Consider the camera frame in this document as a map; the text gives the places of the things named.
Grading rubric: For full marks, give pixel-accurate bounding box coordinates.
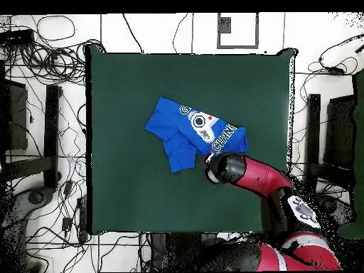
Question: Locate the blue printed t-shirt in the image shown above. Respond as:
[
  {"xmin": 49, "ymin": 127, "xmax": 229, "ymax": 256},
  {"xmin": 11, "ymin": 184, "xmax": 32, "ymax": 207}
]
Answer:
[{"xmin": 144, "ymin": 96, "xmax": 250, "ymax": 173}]

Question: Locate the dark green table cloth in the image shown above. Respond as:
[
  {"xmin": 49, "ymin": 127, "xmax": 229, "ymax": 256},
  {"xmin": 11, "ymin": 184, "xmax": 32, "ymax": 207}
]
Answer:
[{"xmin": 85, "ymin": 43, "xmax": 296, "ymax": 235}]

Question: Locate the dark square floor tag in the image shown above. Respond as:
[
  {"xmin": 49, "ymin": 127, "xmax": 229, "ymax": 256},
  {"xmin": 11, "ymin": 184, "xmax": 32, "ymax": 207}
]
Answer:
[{"xmin": 218, "ymin": 16, "xmax": 232, "ymax": 33}]

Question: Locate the black box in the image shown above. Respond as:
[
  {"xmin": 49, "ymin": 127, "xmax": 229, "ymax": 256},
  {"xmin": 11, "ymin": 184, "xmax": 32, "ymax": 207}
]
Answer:
[
  {"xmin": 323, "ymin": 95, "xmax": 356, "ymax": 169},
  {"xmin": 0, "ymin": 77, "xmax": 28, "ymax": 151}
]

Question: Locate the gray office chair base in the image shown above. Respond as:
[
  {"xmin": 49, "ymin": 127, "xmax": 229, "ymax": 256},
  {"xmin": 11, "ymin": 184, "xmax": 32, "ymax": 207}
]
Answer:
[
  {"xmin": 0, "ymin": 186, "xmax": 56, "ymax": 228},
  {"xmin": 315, "ymin": 193, "xmax": 358, "ymax": 227}
]

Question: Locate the black power strip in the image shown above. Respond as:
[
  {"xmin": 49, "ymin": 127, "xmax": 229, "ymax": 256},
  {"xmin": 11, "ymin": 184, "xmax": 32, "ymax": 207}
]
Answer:
[
  {"xmin": 75, "ymin": 196, "xmax": 87, "ymax": 242},
  {"xmin": 0, "ymin": 28, "xmax": 36, "ymax": 46}
]

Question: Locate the green cloth on side table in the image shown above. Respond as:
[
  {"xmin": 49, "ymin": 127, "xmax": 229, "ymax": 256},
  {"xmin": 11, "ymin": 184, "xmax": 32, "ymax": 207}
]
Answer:
[{"xmin": 336, "ymin": 70, "xmax": 364, "ymax": 240}]

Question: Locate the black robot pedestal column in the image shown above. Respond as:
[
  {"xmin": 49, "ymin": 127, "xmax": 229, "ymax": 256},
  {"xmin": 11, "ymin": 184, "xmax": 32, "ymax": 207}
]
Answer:
[{"xmin": 149, "ymin": 232, "xmax": 217, "ymax": 272}]

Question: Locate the black stand frame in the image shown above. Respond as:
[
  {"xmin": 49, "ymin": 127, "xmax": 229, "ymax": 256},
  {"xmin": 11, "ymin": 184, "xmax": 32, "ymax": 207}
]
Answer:
[
  {"xmin": 304, "ymin": 93, "xmax": 356, "ymax": 194},
  {"xmin": 5, "ymin": 84, "xmax": 62, "ymax": 190}
]

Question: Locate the thin black cable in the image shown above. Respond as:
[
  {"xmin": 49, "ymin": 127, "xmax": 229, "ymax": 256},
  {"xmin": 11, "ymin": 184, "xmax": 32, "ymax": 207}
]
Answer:
[
  {"xmin": 120, "ymin": 12, "xmax": 144, "ymax": 55},
  {"xmin": 171, "ymin": 12, "xmax": 189, "ymax": 54}
]

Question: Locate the black cable with connector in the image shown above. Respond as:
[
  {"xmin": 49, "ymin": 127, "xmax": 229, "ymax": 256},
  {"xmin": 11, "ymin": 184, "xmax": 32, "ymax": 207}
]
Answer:
[{"xmin": 308, "ymin": 33, "xmax": 364, "ymax": 76}]

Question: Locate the black cable tangle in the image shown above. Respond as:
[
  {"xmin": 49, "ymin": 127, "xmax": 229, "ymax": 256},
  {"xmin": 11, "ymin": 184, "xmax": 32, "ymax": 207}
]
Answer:
[{"xmin": 0, "ymin": 15, "xmax": 106, "ymax": 86}]

